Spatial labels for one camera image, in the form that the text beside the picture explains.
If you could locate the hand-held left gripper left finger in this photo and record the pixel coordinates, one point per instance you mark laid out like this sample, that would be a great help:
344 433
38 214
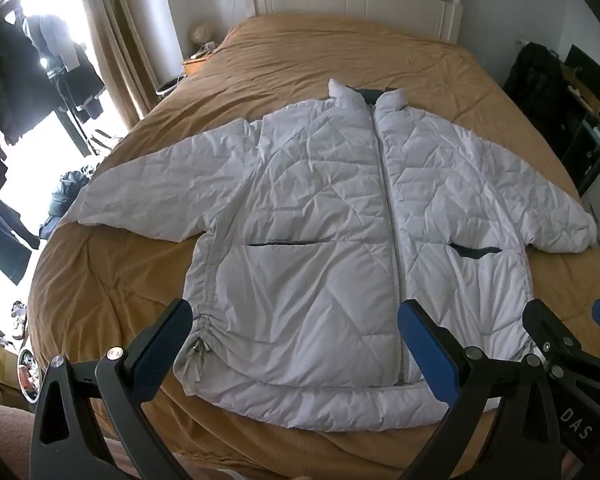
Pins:
162 345

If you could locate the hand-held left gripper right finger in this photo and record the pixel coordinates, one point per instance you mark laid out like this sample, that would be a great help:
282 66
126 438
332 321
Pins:
425 355

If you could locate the white puffer jacket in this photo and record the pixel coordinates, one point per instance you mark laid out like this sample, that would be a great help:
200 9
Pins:
320 240

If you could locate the round metal-rimmed bin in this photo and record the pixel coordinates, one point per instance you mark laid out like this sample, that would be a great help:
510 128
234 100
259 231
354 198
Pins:
27 375

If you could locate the pair of shoes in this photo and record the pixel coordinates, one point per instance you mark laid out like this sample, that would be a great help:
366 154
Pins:
19 320

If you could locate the shelf unit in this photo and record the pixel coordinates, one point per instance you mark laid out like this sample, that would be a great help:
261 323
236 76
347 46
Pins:
597 160

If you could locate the dark bag on floor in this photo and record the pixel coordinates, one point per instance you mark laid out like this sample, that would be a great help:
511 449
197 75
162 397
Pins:
67 200

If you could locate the hanging dark trousers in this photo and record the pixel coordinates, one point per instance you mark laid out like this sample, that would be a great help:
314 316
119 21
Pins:
5 230

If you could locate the black backpack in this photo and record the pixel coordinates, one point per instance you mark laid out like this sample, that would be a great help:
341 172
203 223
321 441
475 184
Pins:
532 80

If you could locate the black flat monitor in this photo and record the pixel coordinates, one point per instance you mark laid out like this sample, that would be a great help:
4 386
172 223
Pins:
587 72

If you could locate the round black basket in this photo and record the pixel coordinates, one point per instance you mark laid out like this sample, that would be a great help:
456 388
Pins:
169 87

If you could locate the wooden nightstand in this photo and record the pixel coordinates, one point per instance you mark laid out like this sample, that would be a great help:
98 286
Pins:
195 66

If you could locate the hanging dark jacket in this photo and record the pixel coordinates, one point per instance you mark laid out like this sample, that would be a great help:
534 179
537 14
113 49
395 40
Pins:
25 90

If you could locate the white power strip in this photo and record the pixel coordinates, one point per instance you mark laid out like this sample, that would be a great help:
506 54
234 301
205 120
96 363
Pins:
205 50

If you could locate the brown quilted bedspread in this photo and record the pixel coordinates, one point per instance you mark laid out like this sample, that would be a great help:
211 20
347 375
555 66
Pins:
280 60

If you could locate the beige curtain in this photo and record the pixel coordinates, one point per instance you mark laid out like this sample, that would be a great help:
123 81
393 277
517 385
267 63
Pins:
125 35

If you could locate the hanging light grey garment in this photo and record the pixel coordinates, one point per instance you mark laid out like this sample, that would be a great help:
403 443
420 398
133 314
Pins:
60 40

